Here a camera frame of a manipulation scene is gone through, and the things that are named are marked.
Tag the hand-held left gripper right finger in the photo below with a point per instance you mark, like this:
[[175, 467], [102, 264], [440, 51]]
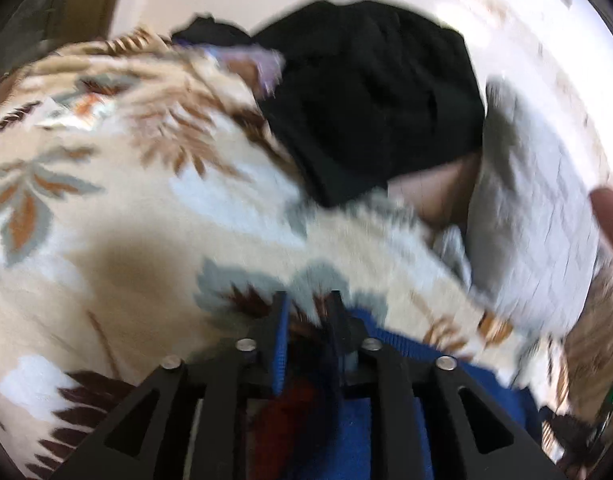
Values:
[[339, 345]]

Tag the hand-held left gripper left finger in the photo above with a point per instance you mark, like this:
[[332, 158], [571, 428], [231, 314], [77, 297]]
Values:
[[279, 355]]

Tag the red and blue sweater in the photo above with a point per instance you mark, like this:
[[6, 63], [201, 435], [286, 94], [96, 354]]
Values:
[[356, 435]]

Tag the striped floral headboard cushion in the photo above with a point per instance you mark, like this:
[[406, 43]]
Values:
[[596, 325]]

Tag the beige pillow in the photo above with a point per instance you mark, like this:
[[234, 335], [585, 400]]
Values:
[[436, 190]]

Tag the leaf print bed blanket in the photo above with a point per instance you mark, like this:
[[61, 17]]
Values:
[[136, 210]]

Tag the brown pink bolster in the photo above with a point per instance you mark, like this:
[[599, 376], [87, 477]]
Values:
[[611, 217]]

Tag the grey quilted pillow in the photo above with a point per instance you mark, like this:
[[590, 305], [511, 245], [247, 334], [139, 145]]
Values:
[[531, 220]]

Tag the black garment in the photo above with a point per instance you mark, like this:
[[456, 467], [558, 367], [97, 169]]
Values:
[[376, 100]]

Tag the purple cloth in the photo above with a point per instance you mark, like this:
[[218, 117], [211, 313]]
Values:
[[256, 67]]

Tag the small card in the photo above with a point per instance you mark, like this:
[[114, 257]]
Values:
[[71, 119]]

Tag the small dark cloth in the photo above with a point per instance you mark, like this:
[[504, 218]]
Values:
[[211, 32]]

